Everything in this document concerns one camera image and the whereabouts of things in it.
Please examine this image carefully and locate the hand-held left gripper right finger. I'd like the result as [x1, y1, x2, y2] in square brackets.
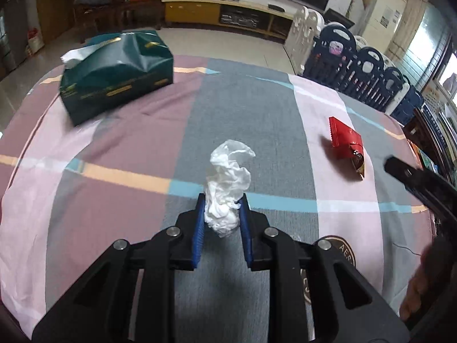
[240, 193, 411, 343]

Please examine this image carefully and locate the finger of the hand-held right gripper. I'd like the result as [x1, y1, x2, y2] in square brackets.
[384, 155, 457, 222]

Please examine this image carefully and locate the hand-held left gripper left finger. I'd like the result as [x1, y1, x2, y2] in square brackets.
[32, 193, 207, 343]

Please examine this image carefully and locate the white tissue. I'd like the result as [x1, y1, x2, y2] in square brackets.
[203, 139, 256, 238]

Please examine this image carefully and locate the red snack wrapper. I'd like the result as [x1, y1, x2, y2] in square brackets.
[328, 116, 365, 180]

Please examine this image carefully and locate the person's right hand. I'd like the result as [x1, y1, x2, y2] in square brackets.
[399, 238, 457, 320]

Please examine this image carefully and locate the dark wooden cabinet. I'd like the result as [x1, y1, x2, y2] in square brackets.
[403, 103, 457, 183]

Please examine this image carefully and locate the round dark printed disc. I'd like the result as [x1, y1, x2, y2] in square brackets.
[300, 235, 356, 306]

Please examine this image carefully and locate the window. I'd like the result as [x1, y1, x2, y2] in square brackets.
[432, 39, 457, 104]

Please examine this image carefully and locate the navy and white playpen fence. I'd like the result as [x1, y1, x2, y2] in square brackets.
[284, 5, 425, 125]

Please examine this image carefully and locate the cream standing air conditioner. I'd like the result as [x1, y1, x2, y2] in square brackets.
[360, 0, 408, 45]

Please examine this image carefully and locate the black monitor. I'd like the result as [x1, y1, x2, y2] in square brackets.
[323, 8, 354, 29]

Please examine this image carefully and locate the dark green tissue pack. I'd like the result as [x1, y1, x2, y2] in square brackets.
[59, 29, 174, 126]

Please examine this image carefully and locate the black audio receiver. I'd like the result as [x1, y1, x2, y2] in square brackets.
[219, 9, 263, 27]

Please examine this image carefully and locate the yellow wooden television cabinet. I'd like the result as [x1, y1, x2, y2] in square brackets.
[162, 0, 297, 40]

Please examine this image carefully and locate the white sack with red print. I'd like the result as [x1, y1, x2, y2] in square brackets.
[27, 28, 45, 56]

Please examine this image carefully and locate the brown wooden door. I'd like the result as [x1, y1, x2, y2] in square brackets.
[36, 0, 77, 43]

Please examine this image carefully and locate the grey refrigerator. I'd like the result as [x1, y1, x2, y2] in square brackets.
[0, 0, 29, 74]

